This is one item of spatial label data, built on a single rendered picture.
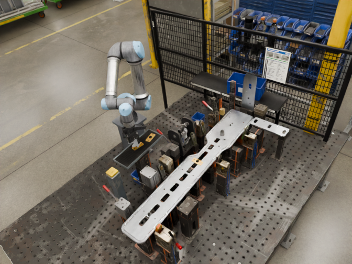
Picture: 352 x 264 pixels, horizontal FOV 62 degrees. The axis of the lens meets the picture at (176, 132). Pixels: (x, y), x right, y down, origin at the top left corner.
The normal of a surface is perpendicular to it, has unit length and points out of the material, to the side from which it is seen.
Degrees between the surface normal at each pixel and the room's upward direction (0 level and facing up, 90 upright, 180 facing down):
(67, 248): 0
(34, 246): 0
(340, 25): 90
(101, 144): 0
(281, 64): 90
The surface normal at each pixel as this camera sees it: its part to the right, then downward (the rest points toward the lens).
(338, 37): -0.59, 0.58
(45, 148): -0.09, -0.73
